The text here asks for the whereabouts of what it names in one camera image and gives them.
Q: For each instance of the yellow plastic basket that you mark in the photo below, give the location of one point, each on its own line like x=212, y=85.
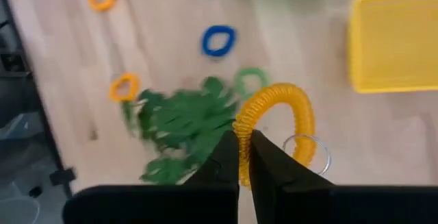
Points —
x=393, y=39

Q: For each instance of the green plant in white pot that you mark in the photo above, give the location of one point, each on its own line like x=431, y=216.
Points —
x=184, y=124

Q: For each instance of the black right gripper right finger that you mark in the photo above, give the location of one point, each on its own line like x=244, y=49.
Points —
x=342, y=207

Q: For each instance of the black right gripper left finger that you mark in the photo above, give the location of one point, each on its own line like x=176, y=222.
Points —
x=154, y=207

